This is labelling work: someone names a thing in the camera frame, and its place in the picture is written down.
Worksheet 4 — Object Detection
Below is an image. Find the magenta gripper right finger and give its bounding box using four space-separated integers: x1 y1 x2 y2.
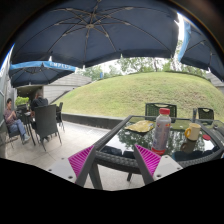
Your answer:
133 144 184 186

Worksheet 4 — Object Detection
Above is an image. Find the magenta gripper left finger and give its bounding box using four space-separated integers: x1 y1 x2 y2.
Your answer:
47 145 96 187

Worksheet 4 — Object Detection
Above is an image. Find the plastic bottle with red cap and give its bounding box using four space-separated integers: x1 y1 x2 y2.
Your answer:
151 108 171 155

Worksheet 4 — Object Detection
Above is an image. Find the glass top wicker table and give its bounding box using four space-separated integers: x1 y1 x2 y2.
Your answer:
87 115 224 190

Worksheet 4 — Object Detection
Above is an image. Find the cream yellow mug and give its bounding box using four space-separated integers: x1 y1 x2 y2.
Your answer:
184 123 201 141

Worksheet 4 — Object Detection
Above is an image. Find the dark wicker chair behind table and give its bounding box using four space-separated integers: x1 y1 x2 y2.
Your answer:
144 102 178 118

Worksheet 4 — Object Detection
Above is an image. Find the dark wicker chair foreground left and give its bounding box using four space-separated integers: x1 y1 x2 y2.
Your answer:
35 105 60 144

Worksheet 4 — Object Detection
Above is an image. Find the small red lid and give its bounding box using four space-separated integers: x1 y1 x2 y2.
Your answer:
202 134 211 141

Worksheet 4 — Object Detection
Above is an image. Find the dark cafe table at left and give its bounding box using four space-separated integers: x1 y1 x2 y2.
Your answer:
22 112 35 144

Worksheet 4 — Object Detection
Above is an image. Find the dark wicker chair far right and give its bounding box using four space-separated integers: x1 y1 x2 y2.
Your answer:
198 107 214 120

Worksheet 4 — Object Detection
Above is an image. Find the dark wicker chair far left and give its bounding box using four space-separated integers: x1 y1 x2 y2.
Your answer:
6 125 20 148

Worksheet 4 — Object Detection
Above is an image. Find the seated person in black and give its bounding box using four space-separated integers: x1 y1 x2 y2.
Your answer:
31 92 48 110

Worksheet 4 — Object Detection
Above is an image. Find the seated person in purple shirt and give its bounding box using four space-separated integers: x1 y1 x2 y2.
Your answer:
4 98 30 142

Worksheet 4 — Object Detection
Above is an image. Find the blue lettered patio umbrella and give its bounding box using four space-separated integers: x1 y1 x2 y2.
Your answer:
9 61 75 87

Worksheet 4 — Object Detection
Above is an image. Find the navy umbrella at right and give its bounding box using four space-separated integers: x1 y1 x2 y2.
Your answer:
178 21 224 82

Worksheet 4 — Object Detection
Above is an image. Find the large navy patio umbrella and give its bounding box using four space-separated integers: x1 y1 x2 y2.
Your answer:
12 0 179 67

